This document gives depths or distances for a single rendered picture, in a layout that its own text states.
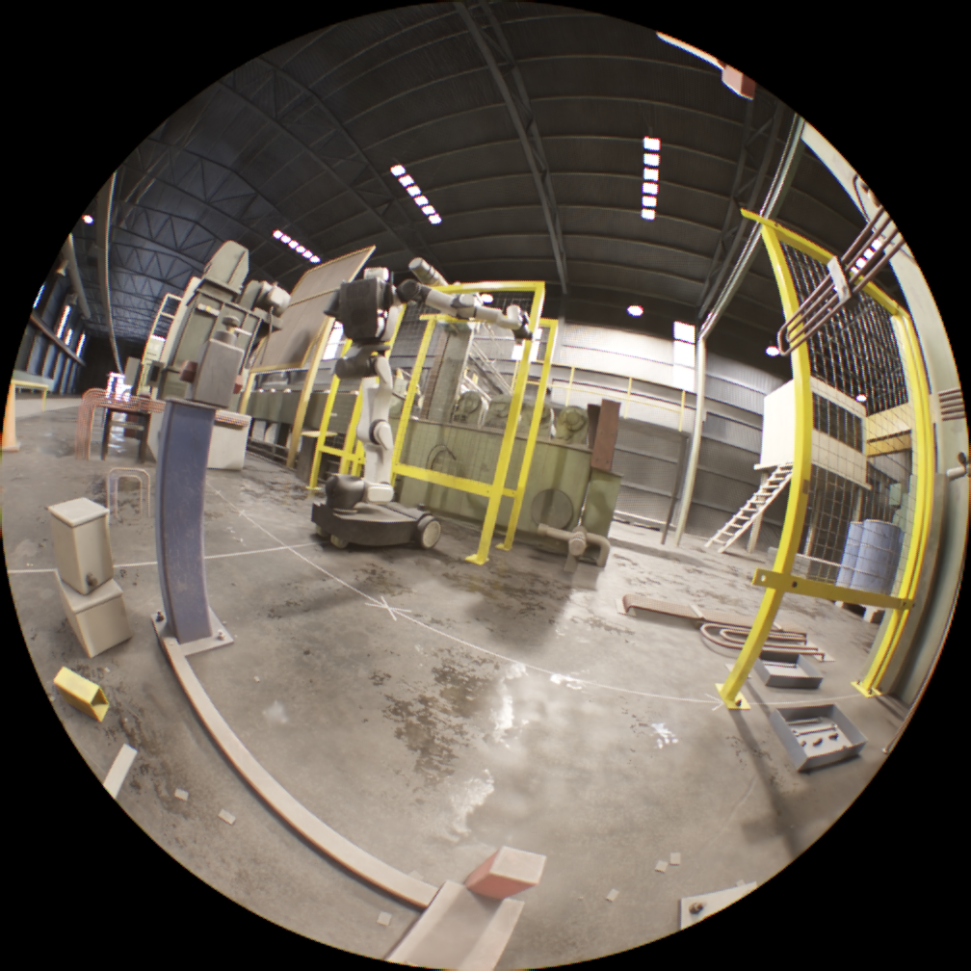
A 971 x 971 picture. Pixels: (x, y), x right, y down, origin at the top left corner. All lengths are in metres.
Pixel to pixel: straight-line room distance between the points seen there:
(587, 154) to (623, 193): 1.83
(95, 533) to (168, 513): 0.23
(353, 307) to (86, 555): 1.36
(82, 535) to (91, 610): 0.15
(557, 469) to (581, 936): 2.58
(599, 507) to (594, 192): 10.88
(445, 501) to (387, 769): 2.50
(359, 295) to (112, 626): 1.49
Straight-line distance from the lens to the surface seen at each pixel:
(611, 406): 2.51
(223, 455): 3.41
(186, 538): 0.73
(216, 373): 0.69
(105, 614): 0.85
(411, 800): 0.58
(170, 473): 0.68
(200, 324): 4.13
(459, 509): 2.75
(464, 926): 0.48
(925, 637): 2.05
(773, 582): 1.01
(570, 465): 2.52
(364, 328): 1.50
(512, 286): 2.18
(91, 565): 0.84
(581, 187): 11.92
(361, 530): 1.50
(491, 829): 0.58
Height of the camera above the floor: 0.52
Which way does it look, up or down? 3 degrees down
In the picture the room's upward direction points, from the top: 13 degrees clockwise
